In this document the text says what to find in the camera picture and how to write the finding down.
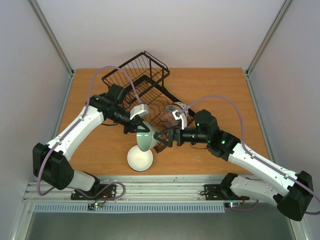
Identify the celadon green bowl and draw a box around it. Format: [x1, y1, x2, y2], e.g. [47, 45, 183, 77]
[136, 121, 159, 152]

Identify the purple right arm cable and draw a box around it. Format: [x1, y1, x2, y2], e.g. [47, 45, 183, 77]
[180, 95, 320, 216]

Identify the aluminium rail frame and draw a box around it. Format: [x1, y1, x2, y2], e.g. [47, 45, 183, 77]
[9, 0, 311, 240]

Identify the black wire dish rack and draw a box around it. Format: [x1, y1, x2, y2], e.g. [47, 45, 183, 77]
[101, 51, 196, 154]

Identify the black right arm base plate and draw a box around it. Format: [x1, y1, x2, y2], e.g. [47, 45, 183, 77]
[201, 184, 250, 201]

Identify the light blue cable duct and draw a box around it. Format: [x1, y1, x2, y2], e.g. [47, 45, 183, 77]
[34, 203, 225, 214]

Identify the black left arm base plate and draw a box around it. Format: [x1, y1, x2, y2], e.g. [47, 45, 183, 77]
[70, 184, 117, 201]

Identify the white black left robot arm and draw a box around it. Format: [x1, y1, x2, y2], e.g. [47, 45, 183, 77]
[32, 84, 150, 199]

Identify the orange diamond patterned bowl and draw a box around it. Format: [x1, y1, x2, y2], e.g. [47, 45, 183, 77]
[160, 109, 178, 128]

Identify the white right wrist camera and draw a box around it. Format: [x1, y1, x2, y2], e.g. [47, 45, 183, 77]
[172, 110, 188, 130]

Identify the red dot patterned bowl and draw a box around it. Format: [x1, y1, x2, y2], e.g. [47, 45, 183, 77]
[173, 101, 188, 113]

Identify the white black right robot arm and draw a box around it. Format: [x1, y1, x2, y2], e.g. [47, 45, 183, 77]
[153, 110, 313, 222]

